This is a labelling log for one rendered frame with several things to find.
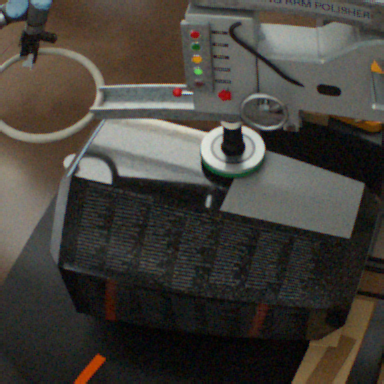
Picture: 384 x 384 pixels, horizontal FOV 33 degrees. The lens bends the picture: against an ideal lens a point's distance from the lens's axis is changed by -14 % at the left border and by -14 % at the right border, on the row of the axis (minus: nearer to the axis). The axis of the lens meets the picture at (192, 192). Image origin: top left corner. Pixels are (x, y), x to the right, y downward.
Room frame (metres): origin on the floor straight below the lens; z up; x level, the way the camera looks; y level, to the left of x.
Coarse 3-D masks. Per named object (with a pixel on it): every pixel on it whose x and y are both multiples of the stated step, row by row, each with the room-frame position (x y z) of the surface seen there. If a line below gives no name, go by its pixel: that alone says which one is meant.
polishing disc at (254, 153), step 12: (216, 132) 1.78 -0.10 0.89; (252, 132) 1.77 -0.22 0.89; (204, 144) 1.73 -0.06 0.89; (216, 144) 1.72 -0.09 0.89; (252, 144) 1.71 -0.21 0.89; (204, 156) 1.67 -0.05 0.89; (216, 156) 1.67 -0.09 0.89; (228, 156) 1.66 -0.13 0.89; (240, 156) 1.66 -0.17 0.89; (252, 156) 1.65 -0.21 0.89; (216, 168) 1.62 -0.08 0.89; (228, 168) 1.61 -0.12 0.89; (240, 168) 1.61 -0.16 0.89; (252, 168) 1.61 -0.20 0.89
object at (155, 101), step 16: (112, 96) 1.84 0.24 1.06; (128, 96) 1.83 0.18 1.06; (144, 96) 1.81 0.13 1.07; (160, 96) 1.80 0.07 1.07; (192, 96) 1.78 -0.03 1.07; (96, 112) 1.74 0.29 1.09; (112, 112) 1.73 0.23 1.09; (128, 112) 1.71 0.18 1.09; (144, 112) 1.70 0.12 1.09; (160, 112) 1.69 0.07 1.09; (176, 112) 1.68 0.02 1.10; (192, 112) 1.67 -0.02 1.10; (272, 112) 1.62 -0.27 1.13; (288, 128) 1.57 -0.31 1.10
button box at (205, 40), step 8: (184, 24) 1.60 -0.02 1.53; (192, 24) 1.60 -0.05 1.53; (200, 24) 1.59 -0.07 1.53; (208, 24) 1.59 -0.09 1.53; (184, 32) 1.60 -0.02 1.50; (208, 32) 1.59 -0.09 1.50; (184, 40) 1.60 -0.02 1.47; (192, 40) 1.60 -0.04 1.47; (200, 40) 1.59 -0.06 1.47; (208, 40) 1.59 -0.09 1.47; (184, 48) 1.60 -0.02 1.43; (208, 48) 1.59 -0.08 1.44; (184, 56) 1.60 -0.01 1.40; (208, 56) 1.59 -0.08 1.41; (184, 64) 1.61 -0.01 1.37; (192, 64) 1.60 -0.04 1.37; (200, 64) 1.59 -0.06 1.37; (208, 64) 1.59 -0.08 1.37; (208, 72) 1.59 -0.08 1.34; (192, 80) 1.60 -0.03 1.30; (208, 80) 1.59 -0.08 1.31; (192, 88) 1.60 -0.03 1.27; (200, 88) 1.59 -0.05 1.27; (208, 88) 1.59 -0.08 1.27
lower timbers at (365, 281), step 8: (368, 272) 1.62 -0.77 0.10; (376, 272) 1.61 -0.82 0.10; (368, 280) 1.57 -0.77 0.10; (376, 280) 1.56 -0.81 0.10; (360, 288) 1.54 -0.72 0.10; (368, 288) 1.53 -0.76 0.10; (376, 288) 1.52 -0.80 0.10; (360, 296) 1.49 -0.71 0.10; (376, 304) 1.43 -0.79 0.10; (360, 344) 1.22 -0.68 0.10
